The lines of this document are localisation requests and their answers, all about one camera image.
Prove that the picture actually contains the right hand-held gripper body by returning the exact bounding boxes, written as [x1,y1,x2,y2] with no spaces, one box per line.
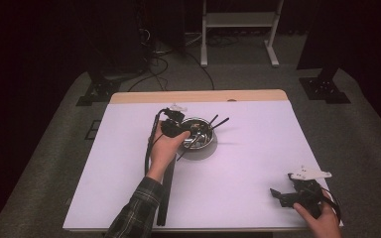
[287,166,332,217]

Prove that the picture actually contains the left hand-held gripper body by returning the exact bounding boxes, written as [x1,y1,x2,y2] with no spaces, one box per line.
[160,103,189,139]

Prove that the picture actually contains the metal bowl with cutlery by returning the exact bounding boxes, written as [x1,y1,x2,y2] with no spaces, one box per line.
[177,114,219,162]

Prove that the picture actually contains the person's left hand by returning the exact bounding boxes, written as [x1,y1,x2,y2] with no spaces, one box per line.
[145,120,192,183]

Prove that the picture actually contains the person's right hand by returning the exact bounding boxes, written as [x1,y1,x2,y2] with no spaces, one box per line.
[292,187,342,238]

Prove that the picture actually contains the white table mat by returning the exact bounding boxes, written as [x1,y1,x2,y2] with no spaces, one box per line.
[63,99,344,231]

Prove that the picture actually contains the black stand base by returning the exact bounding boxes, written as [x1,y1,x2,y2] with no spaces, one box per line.
[75,70,122,107]
[298,67,351,105]

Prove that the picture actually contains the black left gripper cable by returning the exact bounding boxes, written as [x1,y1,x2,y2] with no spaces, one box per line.
[144,108,173,177]

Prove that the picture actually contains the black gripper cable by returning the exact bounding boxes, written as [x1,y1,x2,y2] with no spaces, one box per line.
[317,187,342,223]
[144,108,173,177]

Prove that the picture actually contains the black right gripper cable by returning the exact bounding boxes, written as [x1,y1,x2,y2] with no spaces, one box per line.
[317,187,342,223]

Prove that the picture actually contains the black floor cable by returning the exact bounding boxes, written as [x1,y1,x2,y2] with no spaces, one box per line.
[185,51,216,91]
[127,56,170,93]

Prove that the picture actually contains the white metal stand frame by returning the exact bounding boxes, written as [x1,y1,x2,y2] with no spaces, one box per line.
[199,0,285,68]

